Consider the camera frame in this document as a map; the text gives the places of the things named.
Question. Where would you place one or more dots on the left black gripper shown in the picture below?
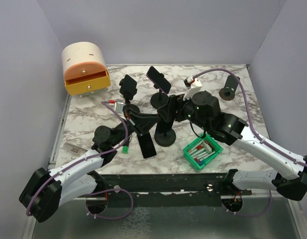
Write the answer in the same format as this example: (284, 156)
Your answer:
(141, 122)

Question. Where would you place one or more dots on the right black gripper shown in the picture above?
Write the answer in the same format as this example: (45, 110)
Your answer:
(167, 110)

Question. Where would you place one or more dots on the grey silver phone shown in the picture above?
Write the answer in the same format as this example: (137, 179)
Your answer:
(146, 145)

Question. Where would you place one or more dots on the black phone stand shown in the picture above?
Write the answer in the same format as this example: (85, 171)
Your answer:
(165, 139)
(159, 99)
(131, 105)

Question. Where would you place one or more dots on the wood base phone stand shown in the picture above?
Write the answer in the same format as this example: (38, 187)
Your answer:
(227, 93)

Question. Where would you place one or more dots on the black phone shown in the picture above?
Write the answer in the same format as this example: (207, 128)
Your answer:
(163, 126)

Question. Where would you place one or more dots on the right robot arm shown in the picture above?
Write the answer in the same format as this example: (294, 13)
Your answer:
(289, 170)

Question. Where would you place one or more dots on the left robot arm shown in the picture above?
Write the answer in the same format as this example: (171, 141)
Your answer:
(47, 190)

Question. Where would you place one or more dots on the green highlighter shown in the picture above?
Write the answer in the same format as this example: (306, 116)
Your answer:
(125, 148)

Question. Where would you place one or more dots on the markers in bin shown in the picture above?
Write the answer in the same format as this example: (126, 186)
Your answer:
(198, 154)

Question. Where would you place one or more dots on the white eraser in bin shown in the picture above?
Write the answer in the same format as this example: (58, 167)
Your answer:
(207, 147)

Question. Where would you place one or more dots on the green plastic bin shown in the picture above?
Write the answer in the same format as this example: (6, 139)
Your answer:
(218, 150)

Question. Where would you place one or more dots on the orange drawer box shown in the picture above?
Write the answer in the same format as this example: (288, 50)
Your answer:
(84, 69)

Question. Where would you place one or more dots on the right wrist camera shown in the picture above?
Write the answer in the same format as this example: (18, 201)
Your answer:
(193, 86)

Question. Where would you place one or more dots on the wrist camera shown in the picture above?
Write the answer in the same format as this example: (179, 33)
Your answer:
(118, 105)
(193, 86)

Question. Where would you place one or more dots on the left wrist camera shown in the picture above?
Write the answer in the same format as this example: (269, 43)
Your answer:
(118, 105)

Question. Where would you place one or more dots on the black table front rail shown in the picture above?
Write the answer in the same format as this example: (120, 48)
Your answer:
(163, 190)

